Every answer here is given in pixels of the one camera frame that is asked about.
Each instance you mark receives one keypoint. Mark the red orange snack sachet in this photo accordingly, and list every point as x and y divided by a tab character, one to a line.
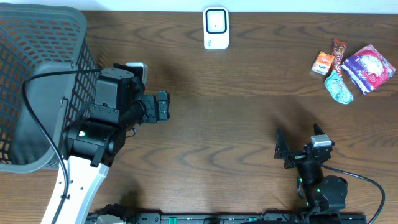
338	50

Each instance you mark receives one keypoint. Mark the purple noodle packet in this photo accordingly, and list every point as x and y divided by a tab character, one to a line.
368	69

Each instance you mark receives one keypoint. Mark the grey plastic mesh basket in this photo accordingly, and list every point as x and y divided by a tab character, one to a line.
47	74

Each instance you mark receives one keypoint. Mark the small orange snack packet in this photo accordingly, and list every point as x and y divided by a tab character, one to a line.
322	63

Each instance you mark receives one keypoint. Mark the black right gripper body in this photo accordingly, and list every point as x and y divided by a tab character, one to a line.
295	158

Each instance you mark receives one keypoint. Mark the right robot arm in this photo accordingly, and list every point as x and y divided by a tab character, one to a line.
324	195

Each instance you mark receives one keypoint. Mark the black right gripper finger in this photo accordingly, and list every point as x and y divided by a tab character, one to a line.
317	130
281	144

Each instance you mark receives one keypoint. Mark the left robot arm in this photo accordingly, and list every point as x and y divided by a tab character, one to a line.
91	143

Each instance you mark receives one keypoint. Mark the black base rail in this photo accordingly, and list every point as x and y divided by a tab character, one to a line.
155	218

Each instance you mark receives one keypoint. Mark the mint green wipes packet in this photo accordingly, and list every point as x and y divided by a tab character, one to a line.
337	88

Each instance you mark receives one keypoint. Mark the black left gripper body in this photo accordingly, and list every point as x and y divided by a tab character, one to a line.
161	106

